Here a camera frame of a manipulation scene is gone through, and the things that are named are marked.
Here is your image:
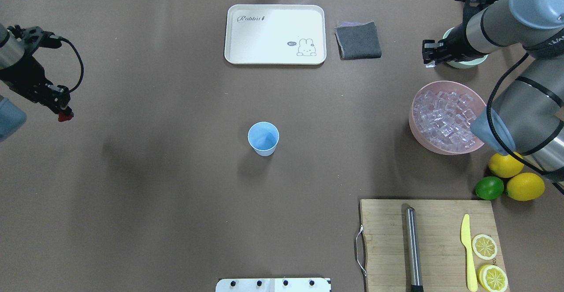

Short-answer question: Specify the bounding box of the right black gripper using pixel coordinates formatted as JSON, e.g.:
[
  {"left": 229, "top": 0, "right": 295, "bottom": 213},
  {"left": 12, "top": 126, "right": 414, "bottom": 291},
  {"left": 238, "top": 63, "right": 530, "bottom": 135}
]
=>
[{"left": 422, "top": 24, "right": 487, "bottom": 68}]

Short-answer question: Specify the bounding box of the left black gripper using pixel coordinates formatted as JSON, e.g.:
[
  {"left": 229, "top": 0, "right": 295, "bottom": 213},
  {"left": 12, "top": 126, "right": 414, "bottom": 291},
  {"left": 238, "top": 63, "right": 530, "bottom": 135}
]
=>
[{"left": 0, "top": 56, "right": 73, "bottom": 114}]

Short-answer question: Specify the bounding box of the red strawberry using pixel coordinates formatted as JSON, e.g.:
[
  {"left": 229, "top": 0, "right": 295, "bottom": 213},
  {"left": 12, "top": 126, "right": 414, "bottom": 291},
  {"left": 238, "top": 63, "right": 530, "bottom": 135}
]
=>
[{"left": 58, "top": 112, "right": 74, "bottom": 122}]

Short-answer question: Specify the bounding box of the pink bowl of ice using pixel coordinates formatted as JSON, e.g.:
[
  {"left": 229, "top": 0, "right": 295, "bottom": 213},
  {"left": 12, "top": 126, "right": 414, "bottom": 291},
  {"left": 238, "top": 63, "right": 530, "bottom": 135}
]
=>
[{"left": 409, "top": 81, "right": 486, "bottom": 155}]

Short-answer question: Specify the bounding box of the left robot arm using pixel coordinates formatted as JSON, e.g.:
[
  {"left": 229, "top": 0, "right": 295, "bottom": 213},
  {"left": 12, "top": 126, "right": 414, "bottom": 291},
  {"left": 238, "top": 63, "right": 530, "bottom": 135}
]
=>
[{"left": 0, "top": 25, "right": 84, "bottom": 122}]

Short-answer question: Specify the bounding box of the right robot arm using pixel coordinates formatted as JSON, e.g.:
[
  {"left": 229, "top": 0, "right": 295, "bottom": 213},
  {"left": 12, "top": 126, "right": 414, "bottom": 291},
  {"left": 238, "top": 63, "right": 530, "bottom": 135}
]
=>
[{"left": 422, "top": 0, "right": 564, "bottom": 192}]

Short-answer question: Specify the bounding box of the light blue cup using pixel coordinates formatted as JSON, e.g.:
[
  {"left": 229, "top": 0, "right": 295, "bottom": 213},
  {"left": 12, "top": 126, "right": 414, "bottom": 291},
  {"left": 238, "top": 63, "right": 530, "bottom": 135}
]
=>
[{"left": 247, "top": 122, "right": 280, "bottom": 157}]

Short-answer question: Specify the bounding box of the green bowl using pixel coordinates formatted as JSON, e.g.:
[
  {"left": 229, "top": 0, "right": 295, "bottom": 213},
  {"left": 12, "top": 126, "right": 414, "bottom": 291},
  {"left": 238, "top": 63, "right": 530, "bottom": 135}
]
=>
[{"left": 442, "top": 27, "right": 488, "bottom": 69}]

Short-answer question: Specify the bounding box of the grey folded cloth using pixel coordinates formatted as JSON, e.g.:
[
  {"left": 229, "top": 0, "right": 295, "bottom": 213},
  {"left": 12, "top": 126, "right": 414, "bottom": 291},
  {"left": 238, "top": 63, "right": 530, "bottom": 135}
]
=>
[{"left": 334, "top": 21, "right": 382, "bottom": 60}]

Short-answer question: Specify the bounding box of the upper yellow lemon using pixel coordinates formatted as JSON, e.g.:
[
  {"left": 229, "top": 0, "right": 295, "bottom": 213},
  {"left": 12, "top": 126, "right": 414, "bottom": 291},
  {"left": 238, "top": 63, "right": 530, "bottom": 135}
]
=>
[{"left": 488, "top": 154, "right": 524, "bottom": 178}]

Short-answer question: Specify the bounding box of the yellow lemon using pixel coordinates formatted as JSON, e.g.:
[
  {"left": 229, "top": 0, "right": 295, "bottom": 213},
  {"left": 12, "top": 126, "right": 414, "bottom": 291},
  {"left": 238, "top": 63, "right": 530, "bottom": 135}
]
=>
[
  {"left": 488, "top": 154, "right": 524, "bottom": 178},
  {"left": 506, "top": 172, "right": 545, "bottom": 201}
]

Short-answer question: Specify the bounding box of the green lime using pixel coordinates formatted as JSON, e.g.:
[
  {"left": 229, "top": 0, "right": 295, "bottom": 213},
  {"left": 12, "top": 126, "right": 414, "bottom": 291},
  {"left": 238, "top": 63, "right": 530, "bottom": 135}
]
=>
[{"left": 474, "top": 176, "right": 505, "bottom": 200}]

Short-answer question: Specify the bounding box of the lower yellow lemon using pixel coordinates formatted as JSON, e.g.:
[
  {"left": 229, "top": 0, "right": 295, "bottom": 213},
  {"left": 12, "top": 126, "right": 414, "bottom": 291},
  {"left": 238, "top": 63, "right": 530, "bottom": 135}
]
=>
[{"left": 506, "top": 172, "right": 545, "bottom": 201}]

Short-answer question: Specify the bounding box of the yellow plastic knife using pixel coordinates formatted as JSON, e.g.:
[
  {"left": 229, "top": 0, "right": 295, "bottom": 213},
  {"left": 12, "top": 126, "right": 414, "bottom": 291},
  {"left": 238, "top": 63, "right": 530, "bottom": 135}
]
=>
[{"left": 460, "top": 214, "right": 478, "bottom": 292}]

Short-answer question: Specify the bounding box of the white rabbit tray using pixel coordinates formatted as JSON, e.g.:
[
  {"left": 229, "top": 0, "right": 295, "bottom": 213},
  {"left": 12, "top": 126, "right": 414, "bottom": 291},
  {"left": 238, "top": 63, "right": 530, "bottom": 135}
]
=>
[{"left": 224, "top": 4, "right": 327, "bottom": 65}]

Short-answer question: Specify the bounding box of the upper lemon slice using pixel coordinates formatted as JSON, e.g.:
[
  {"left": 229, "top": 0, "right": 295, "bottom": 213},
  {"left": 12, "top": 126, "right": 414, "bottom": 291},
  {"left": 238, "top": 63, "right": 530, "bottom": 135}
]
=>
[{"left": 471, "top": 234, "right": 499, "bottom": 260}]

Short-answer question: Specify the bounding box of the lemon slice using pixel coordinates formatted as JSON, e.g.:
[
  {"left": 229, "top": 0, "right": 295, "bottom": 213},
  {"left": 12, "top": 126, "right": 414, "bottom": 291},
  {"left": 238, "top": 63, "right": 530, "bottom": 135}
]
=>
[
  {"left": 478, "top": 265, "right": 509, "bottom": 292},
  {"left": 471, "top": 234, "right": 499, "bottom": 260}
]

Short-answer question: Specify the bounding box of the wooden cutting board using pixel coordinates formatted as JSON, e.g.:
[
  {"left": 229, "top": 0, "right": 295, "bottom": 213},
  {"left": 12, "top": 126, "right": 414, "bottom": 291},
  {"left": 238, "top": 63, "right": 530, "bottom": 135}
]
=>
[{"left": 359, "top": 199, "right": 501, "bottom": 292}]

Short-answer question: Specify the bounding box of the lower lemon slice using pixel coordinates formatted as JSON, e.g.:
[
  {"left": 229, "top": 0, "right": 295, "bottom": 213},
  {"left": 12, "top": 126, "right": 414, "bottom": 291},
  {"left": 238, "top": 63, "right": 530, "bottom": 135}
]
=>
[{"left": 478, "top": 265, "right": 509, "bottom": 292}]

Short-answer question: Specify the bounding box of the steel knife handle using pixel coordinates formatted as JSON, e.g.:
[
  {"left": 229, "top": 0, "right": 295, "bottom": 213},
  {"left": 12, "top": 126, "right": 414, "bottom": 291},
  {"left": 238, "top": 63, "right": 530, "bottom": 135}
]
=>
[{"left": 404, "top": 206, "right": 424, "bottom": 292}]

